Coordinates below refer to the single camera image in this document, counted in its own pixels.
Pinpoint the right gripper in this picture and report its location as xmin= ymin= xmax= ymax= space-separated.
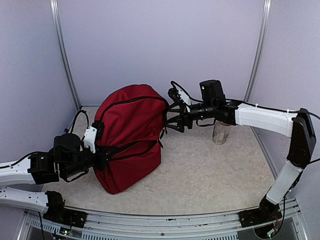
xmin=162 ymin=100 xmax=216 ymax=133

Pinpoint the red student backpack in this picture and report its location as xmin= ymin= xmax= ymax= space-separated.
xmin=94 ymin=84 xmax=169 ymax=195

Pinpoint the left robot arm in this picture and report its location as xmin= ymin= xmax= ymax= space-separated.
xmin=0 ymin=121 xmax=121 ymax=228

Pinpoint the cream ceramic mug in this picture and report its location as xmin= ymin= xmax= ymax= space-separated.
xmin=212 ymin=121 xmax=232 ymax=145

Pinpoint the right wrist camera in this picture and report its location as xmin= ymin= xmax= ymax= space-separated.
xmin=168 ymin=80 xmax=192 ymax=107

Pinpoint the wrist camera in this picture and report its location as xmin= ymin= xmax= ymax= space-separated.
xmin=83 ymin=120 xmax=105 ymax=154
xmin=168 ymin=80 xmax=192 ymax=107

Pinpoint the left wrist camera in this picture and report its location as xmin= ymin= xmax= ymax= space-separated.
xmin=83 ymin=120 xmax=105 ymax=154

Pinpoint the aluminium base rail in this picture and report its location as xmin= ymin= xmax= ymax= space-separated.
xmin=17 ymin=199 xmax=309 ymax=240

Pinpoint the right frame post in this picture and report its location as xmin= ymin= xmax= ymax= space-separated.
xmin=244 ymin=0 xmax=272 ymax=102

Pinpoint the frame post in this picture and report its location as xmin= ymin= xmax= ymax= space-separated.
xmin=50 ymin=0 xmax=82 ymax=111
xmin=244 ymin=0 xmax=272 ymax=102

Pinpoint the left frame post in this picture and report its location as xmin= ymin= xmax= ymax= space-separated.
xmin=50 ymin=0 xmax=82 ymax=111

